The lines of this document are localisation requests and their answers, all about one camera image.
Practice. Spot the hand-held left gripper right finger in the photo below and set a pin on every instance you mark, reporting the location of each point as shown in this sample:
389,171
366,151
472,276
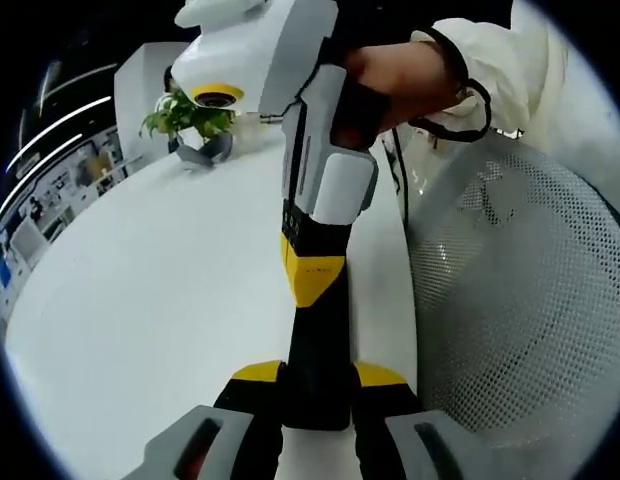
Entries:
385,400

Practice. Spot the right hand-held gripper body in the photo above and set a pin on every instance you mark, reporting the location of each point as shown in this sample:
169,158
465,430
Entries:
240,45

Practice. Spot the person's right hand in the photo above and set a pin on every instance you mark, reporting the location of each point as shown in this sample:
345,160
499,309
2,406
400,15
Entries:
410,80

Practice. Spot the blue bin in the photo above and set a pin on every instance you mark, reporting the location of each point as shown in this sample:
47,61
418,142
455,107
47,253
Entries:
2,274

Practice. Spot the green potted plant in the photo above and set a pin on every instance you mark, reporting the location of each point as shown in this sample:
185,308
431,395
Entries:
185,115

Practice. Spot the white mesh chair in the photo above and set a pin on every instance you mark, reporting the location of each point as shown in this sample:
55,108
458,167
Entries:
515,300

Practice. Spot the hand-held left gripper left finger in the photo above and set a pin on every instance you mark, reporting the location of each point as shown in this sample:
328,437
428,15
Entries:
240,400

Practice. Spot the ceiling light strip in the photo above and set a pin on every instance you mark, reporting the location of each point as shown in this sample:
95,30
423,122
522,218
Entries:
42,152
77,112

